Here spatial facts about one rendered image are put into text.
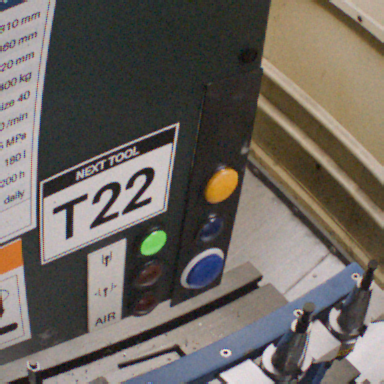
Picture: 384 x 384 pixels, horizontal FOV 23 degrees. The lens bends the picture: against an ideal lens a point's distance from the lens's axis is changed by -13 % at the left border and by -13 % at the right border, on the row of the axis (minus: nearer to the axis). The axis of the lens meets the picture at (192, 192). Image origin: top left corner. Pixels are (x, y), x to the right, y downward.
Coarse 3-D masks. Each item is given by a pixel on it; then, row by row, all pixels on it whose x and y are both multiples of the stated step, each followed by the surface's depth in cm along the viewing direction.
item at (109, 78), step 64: (64, 0) 47; (128, 0) 50; (192, 0) 54; (256, 0) 57; (64, 64) 51; (128, 64) 54; (192, 64) 58; (256, 64) 62; (64, 128) 54; (128, 128) 58; (192, 128) 62; (64, 256) 62; (128, 256) 66; (64, 320) 66
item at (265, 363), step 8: (272, 344) 113; (264, 352) 111; (264, 360) 110; (264, 368) 110; (272, 368) 110; (304, 368) 110; (272, 376) 109; (280, 376) 109; (288, 376) 109; (296, 376) 111
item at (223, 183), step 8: (216, 176) 66; (224, 176) 66; (232, 176) 66; (208, 184) 66; (216, 184) 66; (224, 184) 66; (232, 184) 67; (208, 192) 66; (216, 192) 66; (224, 192) 67; (208, 200) 66; (216, 200) 67
